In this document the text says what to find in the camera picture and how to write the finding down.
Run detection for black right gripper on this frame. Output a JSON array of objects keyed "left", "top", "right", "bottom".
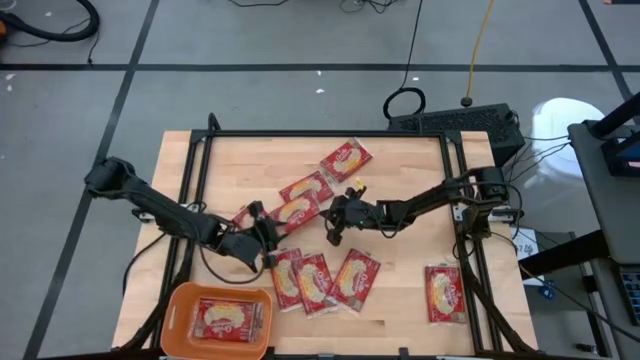
[{"left": 319, "top": 187, "right": 381, "bottom": 246}]

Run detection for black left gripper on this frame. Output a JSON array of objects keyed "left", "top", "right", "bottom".
[{"left": 219, "top": 200, "right": 294, "bottom": 274}]

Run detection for orange plastic basket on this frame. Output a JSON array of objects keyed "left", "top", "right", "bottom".
[{"left": 159, "top": 282, "right": 274, "bottom": 360}]

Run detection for white paper sheet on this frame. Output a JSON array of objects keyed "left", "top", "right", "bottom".
[{"left": 509, "top": 227, "right": 547, "bottom": 287}]

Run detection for white round stool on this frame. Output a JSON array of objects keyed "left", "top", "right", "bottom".
[{"left": 529, "top": 97, "right": 607, "bottom": 181}]

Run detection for grey side table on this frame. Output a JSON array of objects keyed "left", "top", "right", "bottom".
[{"left": 567, "top": 119, "right": 640, "bottom": 266}]

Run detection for black box device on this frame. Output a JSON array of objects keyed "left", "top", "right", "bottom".
[{"left": 599, "top": 130, "right": 640, "bottom": 177}]

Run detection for black slanted pole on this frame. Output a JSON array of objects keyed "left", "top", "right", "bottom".
[{"left": 589, "top": 92, "right": 640, "bottom": 140}]

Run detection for black keyboard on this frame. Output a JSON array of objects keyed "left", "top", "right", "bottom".
[{"left": 618, "top": 264, "right": 640, "bottom": 327}]

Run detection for black metal table frame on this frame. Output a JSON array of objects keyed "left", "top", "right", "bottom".
[{"left": 112, "top": 113, "right": 539, "bottom": 360}]

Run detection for black hanging cable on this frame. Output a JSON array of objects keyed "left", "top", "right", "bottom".
[{"left": 382, "top": 0, "right": 427, "bottom": 121}]

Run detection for black floor cable bundle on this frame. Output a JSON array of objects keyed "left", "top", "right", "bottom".
[{"left": 339, "top": 0, "right": 401, "bottom": 15}]

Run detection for yellow hanging cable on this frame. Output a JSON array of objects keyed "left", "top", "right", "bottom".
[{"left": 463, "top": 0, "right": 497, "bottom": 109}]

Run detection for black computer cables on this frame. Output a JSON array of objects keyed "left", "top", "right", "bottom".
[{"left": 499, "top": 133, "right": 572, "bottom": 187}]

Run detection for long black floor cable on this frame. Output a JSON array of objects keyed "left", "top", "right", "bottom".
[{"left": 519, "top": 264, "right": 640, "bottom": 346}]

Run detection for black vacuum hose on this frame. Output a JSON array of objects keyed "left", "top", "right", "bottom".
[{"left": 0, "top": 0, "right": 101, "bottom": 44}]

